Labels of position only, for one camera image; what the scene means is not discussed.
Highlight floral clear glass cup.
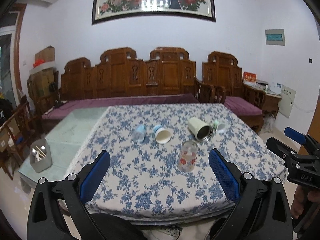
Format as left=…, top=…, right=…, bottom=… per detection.
left=177, top=140, right=198, bottom=172

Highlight small green white cup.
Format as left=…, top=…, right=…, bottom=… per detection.
left=213, top=120, right=226, bottom=134

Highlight cream steel thermos cup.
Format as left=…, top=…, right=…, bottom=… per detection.
left=188, top=117, right=213, bottom=142

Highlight white blue paper cup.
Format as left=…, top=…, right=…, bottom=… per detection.
left=153, top=125, right=171, bottom=144

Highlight clear blue plastic cup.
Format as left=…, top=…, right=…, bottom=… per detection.
left=132, top=125, right=146, bottom=142

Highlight person's hand on gripper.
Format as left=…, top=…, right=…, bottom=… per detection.
left=291, top=185, right=320, bottom=219

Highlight wooden side table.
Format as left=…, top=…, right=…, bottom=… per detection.
left=243, top=81, right=283, bottom=118

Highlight grey plastic utensil box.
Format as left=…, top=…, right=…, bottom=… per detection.
left=29, top=138, right=52, bottom=173

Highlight purple armchair cushion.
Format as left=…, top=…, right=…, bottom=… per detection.
left=224, top=96, right=263, bottom=116

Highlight blue floral tablecloth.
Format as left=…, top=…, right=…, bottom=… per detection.
left=67, top=104, right=286, bottom=222

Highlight red gift box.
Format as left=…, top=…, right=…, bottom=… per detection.
left=243, top=72, right=257, bottom=83

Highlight wooden chair at left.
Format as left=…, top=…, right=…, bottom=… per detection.
left=1, top=95, right=39, bottom=179

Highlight carved wooden armchair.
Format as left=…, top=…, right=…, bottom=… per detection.
left=202, top=51, right=264, bottom=133

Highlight purple sofa cushion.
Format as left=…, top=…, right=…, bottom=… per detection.
left=42, top=94, right=199, bottom=120

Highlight stacked cardboard boxes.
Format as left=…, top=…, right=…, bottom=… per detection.
left=27, top=46, right=59, bottom=104

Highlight carved wooden sofa bench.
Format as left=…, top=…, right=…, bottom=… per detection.
left=37, top=47, right=215, bottom=128

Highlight framed peacock flower painting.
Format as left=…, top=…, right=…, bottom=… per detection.
left=91, top=0, right=217, bottom=26

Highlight white wall distribution box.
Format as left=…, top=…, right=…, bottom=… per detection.
left=278, top=85, right=296, bottom=118

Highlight grey wall electrical panel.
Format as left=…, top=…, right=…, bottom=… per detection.
left=265, top=29, right=285, bottom=46

